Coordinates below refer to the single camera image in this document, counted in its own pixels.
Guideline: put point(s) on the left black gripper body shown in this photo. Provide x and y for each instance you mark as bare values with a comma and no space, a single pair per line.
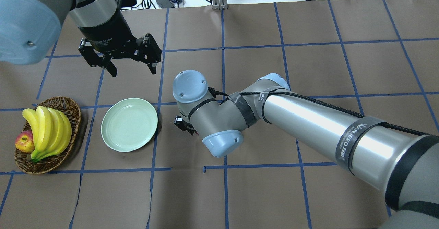
109,30

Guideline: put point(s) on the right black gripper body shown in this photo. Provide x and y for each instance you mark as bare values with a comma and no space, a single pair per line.
181,123

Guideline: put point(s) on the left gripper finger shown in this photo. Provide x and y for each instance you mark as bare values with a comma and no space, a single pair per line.
152,67
111,68

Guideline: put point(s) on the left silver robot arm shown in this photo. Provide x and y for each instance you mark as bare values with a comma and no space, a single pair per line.
28,28

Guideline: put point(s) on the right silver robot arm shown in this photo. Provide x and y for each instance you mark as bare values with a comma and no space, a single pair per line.
402,163

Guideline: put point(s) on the light green plate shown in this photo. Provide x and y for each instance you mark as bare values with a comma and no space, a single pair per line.
129,125

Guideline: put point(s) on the brown wicker basket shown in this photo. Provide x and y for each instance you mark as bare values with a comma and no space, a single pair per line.
72,110

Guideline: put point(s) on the black power adapter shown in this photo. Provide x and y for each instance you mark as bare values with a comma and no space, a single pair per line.
165,4

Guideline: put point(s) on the yellow banana bunch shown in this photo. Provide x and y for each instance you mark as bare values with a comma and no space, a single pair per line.
51,129

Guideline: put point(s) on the red apple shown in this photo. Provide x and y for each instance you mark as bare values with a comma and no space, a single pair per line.
25,142

